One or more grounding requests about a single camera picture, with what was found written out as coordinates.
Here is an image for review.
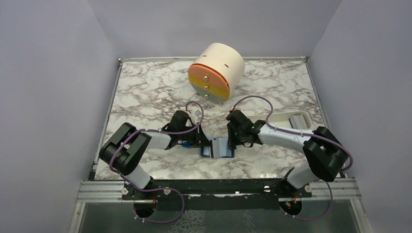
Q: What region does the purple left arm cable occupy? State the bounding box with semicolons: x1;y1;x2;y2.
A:
108;100;205;190

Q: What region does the white rectangular plastic tray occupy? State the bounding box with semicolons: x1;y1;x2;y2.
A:
248;110;313;131

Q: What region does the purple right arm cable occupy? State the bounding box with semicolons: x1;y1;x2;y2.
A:
231;95;354;173

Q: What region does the blue card holder wallet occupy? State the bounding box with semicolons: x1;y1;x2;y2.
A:
200;136;235;159

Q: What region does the black metal base rail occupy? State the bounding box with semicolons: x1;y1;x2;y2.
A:
122;178;312;211

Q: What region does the stack of white cards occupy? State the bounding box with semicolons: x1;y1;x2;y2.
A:
289;114;310;130

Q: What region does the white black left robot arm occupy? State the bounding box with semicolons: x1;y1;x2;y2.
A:
99;110;211;200

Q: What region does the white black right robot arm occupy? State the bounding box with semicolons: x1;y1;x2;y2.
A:
226;110;350;198

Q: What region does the small blue plastic box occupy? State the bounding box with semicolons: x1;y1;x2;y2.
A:
181;141;192;149

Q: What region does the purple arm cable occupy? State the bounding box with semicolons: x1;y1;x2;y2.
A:
108;100;205;190
231;95;354;173

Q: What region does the round beige drawer cabinet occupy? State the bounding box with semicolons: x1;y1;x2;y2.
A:
188;43;245;104

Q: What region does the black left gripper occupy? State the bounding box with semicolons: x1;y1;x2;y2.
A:
178;123;212;148

